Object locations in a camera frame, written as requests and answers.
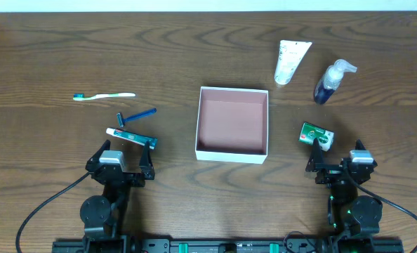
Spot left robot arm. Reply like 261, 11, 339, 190
80, 141, 155, 253

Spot teal white toothpaste tube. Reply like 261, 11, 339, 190
106, 128, 158, 150

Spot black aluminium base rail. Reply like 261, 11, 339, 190
51, 236, 404, 253

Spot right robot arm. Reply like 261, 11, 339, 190
305, 139, 383, 252

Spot white green toothbrush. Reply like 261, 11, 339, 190
72, 93, 136, 101

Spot green white soap box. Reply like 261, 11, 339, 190
298, 122, 334, 151

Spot white cosmetic tube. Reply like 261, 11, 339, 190
274, 40, 312, 85

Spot blue disposable razor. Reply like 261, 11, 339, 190
117, 108, 157, 127

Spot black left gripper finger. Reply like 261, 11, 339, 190
139, 141, 155, 178
86, 140, 111, 165

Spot white pink-lined cardboard box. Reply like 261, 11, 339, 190
194, 86, 269, 164

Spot clear pump bottle blue liquid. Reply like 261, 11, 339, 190
314, 59, 357, 105

